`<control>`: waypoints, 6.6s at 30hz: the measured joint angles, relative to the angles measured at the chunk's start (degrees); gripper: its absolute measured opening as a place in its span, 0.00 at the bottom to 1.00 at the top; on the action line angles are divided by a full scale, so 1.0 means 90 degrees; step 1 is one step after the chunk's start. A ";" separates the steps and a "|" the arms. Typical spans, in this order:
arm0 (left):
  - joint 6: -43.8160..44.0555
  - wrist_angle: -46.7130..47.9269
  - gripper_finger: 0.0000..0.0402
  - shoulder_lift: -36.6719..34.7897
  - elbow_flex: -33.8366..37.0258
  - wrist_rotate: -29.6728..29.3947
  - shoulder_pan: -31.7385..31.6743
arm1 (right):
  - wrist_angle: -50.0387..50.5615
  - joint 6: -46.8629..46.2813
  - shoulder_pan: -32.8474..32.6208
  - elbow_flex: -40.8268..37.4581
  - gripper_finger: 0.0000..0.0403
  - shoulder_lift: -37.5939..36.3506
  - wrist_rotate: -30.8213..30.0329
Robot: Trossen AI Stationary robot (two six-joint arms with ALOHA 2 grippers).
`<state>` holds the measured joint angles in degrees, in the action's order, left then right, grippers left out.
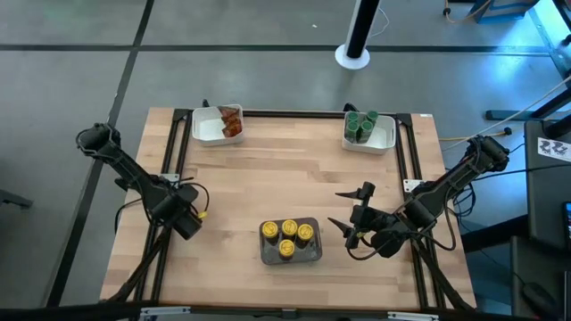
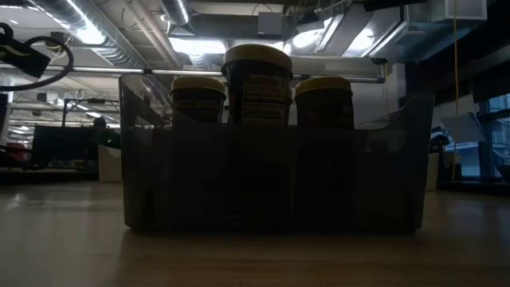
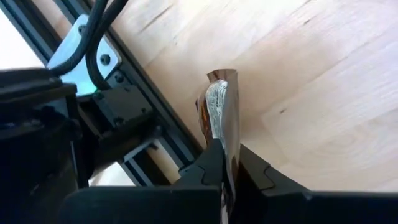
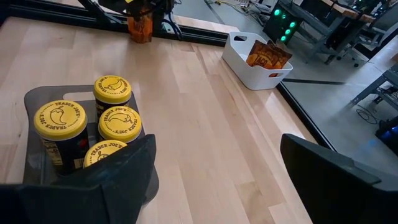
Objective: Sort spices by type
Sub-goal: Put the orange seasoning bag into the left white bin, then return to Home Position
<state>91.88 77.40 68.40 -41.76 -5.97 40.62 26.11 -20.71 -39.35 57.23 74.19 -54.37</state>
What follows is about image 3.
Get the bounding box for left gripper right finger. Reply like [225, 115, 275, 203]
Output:
[236, 143, 312, 192]

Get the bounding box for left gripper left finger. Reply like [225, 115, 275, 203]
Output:
[174, 138, 226, 187]

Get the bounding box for orange spice packet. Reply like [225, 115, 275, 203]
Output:
[195, 68, 242, 224]

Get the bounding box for black aluminium table frame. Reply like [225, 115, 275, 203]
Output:
[0, 0, 205, 187]

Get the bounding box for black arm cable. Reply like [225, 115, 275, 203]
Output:
[48, 0, 109, 77]
[85, 0, 130, 91]

